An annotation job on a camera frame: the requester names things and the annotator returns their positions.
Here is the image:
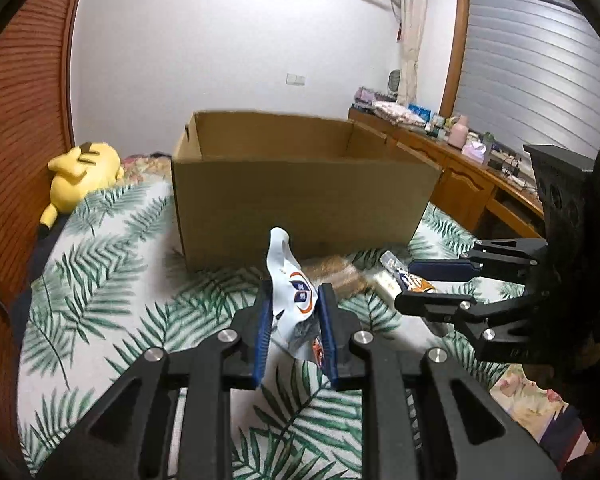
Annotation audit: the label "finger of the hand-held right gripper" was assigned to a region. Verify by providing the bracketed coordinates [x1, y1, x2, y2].
[395, 291, 551, 362]
[407, 239, 551, 283]

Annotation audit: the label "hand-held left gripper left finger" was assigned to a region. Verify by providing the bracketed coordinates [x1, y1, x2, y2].
[35, 280, 273, 480]

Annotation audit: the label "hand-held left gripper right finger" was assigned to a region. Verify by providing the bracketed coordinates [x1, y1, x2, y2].
[319, 284, 563, 480]

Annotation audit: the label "white orange snack packet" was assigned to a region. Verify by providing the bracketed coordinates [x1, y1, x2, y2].
[397, 267, 452, 337]

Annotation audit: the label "small white snack packet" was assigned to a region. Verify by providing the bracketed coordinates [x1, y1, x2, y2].
[377, 251, 406, 306]

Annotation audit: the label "white blue print snack packet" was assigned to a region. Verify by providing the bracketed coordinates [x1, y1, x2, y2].
[267, 227, 331, 371]

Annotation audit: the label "brown bread packet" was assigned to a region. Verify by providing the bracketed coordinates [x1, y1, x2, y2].
[300, 255, 376, 297]

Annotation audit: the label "brown cardboard box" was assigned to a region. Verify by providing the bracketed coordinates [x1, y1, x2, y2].
[171, 110, 443, 273]

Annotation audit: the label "white power strip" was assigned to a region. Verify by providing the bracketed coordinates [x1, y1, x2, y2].
[500, 170, 531, 191]

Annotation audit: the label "wooden cabinet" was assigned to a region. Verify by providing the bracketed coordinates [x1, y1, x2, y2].
[347, 106, 548, 241]

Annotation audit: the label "floral bed sheet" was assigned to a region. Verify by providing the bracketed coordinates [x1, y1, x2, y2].
[120, 152, 593, 466]

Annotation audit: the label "pink bottle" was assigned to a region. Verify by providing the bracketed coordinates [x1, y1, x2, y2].
[447, 115, 470, 147]

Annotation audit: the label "floral folded cloth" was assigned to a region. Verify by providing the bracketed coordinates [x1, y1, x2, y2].
[372, 100, 426, 126]

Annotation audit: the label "leaf printed blanket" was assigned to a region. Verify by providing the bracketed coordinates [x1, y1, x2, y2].
[17, 180, 531, 480]

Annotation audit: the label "grey window blinds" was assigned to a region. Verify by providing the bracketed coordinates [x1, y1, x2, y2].
[452, 0, 600, 171]

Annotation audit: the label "purple folded cloth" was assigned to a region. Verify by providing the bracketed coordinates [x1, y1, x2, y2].
[355, 87, 388, 107]

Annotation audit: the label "cream curtain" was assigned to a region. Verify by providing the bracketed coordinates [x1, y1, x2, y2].
[397, 0, 431, 106]

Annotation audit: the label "yellow plush toy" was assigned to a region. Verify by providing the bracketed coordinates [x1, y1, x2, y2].
[40, 141, 126, 226]

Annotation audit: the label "wooden louvered wardrobe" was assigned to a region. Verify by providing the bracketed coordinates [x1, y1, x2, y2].
[0, 0, 93, 461]

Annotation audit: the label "wooden window frame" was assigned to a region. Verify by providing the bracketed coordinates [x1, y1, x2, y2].
[437, 0, 581, 121]

